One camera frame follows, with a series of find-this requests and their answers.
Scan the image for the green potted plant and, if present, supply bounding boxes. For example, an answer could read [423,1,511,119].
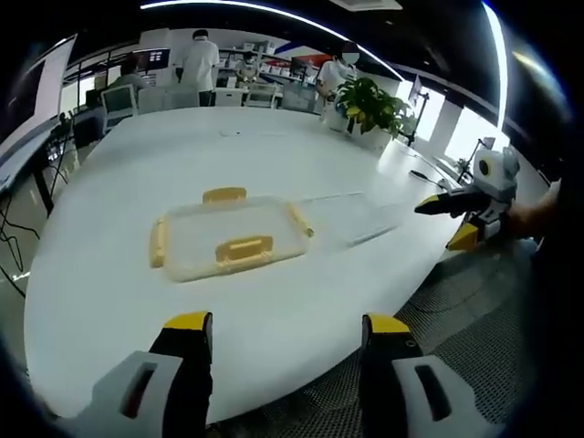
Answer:
[335,76,412,138]

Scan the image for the black pole stand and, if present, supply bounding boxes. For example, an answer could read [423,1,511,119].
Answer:
[407,75,433,148]

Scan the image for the white cabinet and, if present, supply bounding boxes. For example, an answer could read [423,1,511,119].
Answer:
[214,86,250,108]

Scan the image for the yellow plastic buckle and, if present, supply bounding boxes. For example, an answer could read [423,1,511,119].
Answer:
[286,202,316,239]
[149,217,168,269]
[202,185,248,204]
[214,235,276,271]

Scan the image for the white office chair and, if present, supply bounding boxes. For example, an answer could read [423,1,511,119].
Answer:
[100,83,140,134]
[245,81,280,110]

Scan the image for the clear plastic container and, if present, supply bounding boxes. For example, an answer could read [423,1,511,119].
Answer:
[149,185,317,283]

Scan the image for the black tripod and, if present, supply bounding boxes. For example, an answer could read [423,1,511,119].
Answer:
[47,110,78,184]

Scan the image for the ceiling light strip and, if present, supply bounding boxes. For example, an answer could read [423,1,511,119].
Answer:
[480,0,510,134]
[139,0,403,82]

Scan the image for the large wall screen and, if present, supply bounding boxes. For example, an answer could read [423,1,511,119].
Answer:
[0,33,79,154]

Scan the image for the side desk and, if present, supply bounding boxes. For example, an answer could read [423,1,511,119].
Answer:
[0,130,58,218]

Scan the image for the background storage shelf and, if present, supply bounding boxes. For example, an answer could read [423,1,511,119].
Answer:
[217,39,321,89]

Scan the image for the clear container lid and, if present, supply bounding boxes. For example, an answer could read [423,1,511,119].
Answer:
[291,191,403,248]

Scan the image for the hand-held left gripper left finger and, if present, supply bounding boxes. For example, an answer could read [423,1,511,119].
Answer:
[58,311,214,438]

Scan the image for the small desk stand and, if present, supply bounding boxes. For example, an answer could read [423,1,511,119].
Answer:
[454,135,497,184]

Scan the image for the dark monitor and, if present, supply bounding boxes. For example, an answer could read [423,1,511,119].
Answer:
[136,48,172,74]

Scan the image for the white plant pot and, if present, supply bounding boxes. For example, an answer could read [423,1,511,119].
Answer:
[362,121,394,152]

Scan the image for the black floor cable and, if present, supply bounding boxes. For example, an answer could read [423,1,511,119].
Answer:
[0,194,34,296]

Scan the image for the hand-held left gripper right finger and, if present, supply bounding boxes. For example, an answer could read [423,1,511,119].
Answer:
[360,312,507,438]

